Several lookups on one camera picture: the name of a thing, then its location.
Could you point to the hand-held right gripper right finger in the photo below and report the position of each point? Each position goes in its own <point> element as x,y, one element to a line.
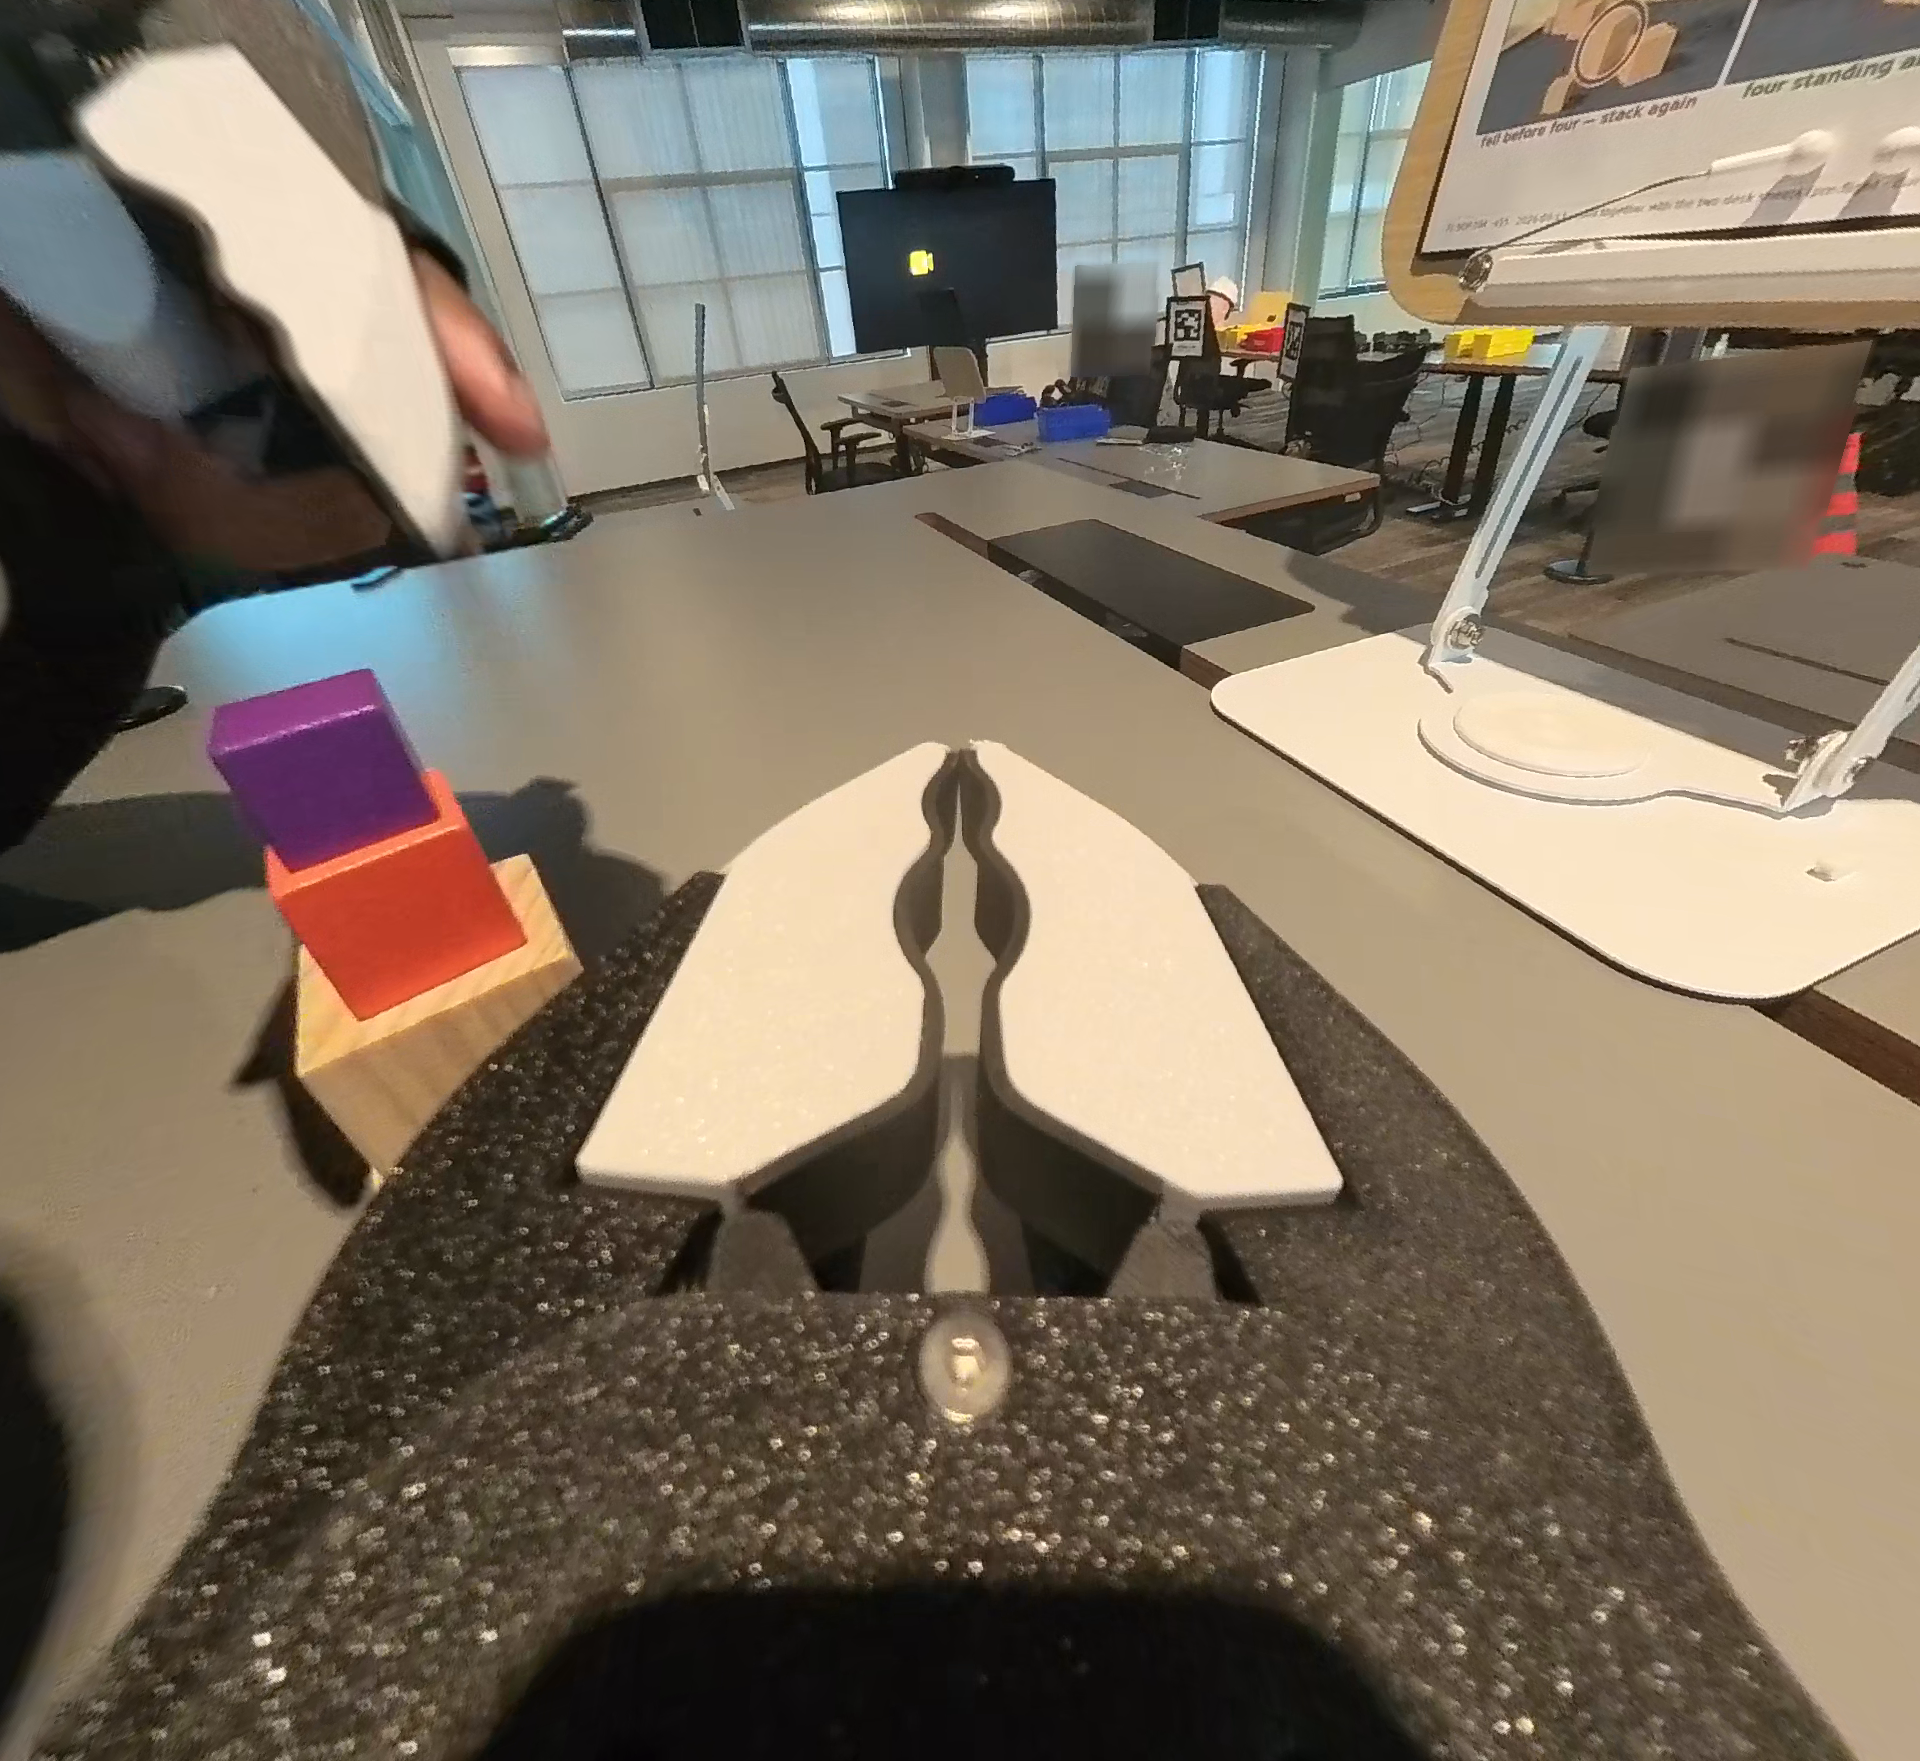
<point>1140,1026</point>

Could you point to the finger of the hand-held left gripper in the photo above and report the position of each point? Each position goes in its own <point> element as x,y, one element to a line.
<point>284,231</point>

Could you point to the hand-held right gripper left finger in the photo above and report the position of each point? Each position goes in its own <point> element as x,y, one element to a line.
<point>781,1026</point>

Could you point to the light wooden cube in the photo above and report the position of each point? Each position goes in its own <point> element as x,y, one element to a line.
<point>437,1055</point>

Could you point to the red-orange wooden cube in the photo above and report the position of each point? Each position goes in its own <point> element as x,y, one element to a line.
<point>406,914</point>

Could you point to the purple wooden cube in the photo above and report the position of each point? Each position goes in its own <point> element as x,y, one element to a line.
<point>323,764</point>

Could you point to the person's left hand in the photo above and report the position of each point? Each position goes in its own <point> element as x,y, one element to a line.
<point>503,388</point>

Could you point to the white folding stand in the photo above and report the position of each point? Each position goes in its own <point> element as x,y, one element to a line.
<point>1502,815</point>

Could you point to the black desk mat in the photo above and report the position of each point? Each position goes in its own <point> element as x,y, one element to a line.
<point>1157,584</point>

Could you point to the thin metal stand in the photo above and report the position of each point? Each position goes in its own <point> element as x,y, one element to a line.
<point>713,413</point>

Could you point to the black chair armrest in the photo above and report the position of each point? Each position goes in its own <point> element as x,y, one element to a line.
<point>150,704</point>

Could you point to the grey office desk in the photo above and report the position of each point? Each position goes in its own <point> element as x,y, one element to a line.
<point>1200,479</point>

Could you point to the black office chair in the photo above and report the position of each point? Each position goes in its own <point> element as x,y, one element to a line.
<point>1349,405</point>
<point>826,441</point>

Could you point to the blue plastic bin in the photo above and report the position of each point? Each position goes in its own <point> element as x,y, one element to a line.
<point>1073,425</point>
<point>1004,413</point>

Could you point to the black television screen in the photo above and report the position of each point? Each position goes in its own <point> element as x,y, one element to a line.
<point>944,262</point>

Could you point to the small yellow bin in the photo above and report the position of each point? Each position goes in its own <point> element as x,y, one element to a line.
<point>1485,345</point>

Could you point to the striped orange traffic cone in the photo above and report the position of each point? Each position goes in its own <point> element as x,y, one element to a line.
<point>1837,502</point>

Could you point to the wooden-framed instruction board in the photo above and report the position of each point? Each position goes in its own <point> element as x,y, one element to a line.
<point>1651,67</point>

